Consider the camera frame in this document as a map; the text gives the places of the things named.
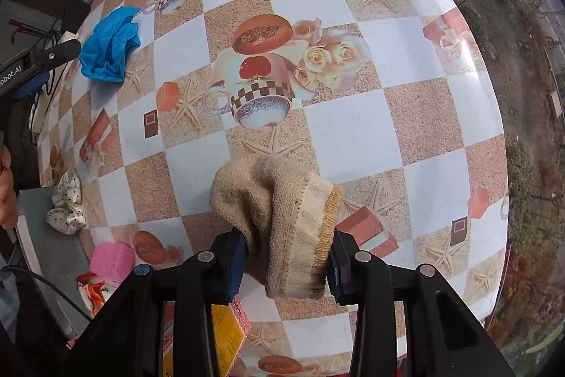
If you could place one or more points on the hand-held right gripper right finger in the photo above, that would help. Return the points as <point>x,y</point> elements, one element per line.
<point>337,275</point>

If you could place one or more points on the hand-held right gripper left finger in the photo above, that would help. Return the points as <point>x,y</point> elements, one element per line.
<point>236,266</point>

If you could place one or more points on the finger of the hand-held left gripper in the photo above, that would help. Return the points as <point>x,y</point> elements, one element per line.
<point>53,53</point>
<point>31,84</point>

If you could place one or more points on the beige knitted sock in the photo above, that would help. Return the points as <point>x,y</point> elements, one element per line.
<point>282,227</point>

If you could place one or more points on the grey and white cardboard box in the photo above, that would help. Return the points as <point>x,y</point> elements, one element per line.
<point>48,244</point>

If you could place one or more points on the person's left hand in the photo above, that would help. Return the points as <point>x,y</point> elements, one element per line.
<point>8,196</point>

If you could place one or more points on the white power strip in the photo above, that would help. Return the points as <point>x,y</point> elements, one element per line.
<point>42,112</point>

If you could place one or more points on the orange cardboard carton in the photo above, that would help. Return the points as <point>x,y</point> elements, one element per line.
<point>227,333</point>

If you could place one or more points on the large pink sponge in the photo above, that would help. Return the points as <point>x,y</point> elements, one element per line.
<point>112,257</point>

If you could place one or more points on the white polka dot scrunchie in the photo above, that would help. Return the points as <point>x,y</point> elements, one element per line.
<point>66,204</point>

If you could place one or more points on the checkered printed tablecloth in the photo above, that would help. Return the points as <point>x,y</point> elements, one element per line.
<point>353,138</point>

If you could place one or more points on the cartoon printed tissue pack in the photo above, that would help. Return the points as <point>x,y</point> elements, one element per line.
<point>95,291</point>

